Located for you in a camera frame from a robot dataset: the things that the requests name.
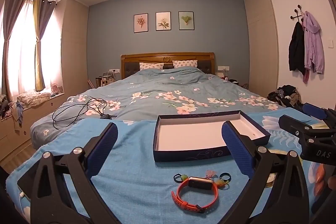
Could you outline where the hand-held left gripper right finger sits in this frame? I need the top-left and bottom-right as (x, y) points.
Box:
(221, 120), (319, 224)

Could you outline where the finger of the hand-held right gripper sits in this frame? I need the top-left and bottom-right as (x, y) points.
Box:
(278, 114), (314, 142)
(302, 103), (336, 121)

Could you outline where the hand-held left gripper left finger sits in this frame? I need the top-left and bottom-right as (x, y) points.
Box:
(17, 122), (118, 224)

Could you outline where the dark blue shallow box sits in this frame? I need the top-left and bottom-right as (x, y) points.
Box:
(153, 110), (271, 162)

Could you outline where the orange smartwatch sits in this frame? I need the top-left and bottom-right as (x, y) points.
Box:
(171, 176), (219, 213)

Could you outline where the person's right hand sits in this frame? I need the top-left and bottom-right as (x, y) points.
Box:
(325, 174), (336, 191)

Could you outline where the dark clothes pile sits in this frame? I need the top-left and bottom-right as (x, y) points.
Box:
(267, 85), (302, 110)

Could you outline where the blue towel blanket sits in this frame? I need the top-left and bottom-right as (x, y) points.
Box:
(5, 107), (336, 224)

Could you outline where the black jacket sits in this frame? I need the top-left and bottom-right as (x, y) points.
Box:
(288, 21), (306, 76)

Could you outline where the purple jacket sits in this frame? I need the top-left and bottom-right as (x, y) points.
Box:
(302, 11), (325, 84)

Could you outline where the cluttered nightstand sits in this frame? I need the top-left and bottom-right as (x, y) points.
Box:
(95, 70), (122, 88)

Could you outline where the window seat cabinet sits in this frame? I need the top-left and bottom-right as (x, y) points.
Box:
(0, 93), (66, 151)

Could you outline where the small pink fan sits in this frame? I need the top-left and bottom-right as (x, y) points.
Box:
(51, 83), (63, 96)

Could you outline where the beige wardrobe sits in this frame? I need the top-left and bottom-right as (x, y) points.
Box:
(61, 0), (90, 94)
(244, 0), (279, 94)

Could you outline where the crumpled cream blanket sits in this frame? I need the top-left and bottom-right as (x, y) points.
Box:
(16, 92), (51, 109)

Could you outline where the bed with floral duvet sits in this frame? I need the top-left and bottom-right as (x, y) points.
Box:
(30, 68), (286, 151)

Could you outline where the dotted white pillow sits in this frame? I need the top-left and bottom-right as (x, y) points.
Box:
(139, 62), (164, 71)
(172, 59), (198, 69)

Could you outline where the mixed clothes pile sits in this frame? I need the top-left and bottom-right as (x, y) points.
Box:
(0, 94), (24, 126)

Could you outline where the wooden headboard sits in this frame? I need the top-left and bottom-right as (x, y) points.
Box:
(121, 52), (216, 80)

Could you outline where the framed pink flower picture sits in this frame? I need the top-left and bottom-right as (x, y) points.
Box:
(133, 13), (149, 33)

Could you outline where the grey and yellow curtain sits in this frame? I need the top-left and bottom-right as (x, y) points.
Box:
(34, 0), (57, 92)
(1, 0), (30, 98)

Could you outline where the framed green leaf picture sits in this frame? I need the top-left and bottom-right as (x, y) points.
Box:
(178, 11), (195, 30)

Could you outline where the framed white flower picture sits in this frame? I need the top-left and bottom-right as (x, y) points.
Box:
(156, 12), (171, 31)

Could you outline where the black cable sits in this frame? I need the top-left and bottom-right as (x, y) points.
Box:
(52, 98), (117, 128)

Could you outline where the yellow green charm ring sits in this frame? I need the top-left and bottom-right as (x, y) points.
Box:
(214, 179), (230, 190)

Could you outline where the black wall coat rack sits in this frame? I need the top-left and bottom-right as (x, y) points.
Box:
(290, 4), (306, 23)

